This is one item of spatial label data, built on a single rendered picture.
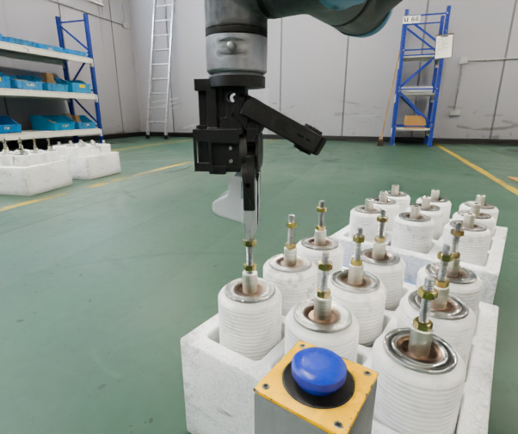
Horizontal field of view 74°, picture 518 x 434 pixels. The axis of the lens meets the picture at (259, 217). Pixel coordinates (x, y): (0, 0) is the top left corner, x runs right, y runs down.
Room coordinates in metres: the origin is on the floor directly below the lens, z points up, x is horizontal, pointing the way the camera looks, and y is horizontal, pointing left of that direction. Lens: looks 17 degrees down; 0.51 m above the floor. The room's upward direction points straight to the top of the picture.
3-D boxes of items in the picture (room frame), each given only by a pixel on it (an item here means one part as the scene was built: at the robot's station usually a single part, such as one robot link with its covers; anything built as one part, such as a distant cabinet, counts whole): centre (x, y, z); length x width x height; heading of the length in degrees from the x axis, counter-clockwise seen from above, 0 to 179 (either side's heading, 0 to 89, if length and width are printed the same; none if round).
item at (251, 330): (0.46, 0.01, 0.16); 0.10 x 0.10 x 0.18
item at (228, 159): (0.47, 0.03, 0.49); 0.09 x 0.08 x 0.12; 84
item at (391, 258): (0.59, -0.22, 0.25); 0.08 x 0.08 x 0.01
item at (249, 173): (0.44, 0.01, 0.43); 0.05 x 0.02 x 0.09; 174
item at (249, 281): (0.46, 0.01, 0.26); 0.02 x 0.02 x 0.03
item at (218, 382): (0.49, -0.15, 0.09); 0.39 x 0.39 x 0.18; 55
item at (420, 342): (0.33, -0.18, 0.26); 0.02 x 0.02 x 0.03
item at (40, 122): (5.33, 3.07, 0.36); 0.50 x 0.38 x 0.21; 70
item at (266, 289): (0.46, 0.01, 0.25); 0.08 x 0.08 x 0.01
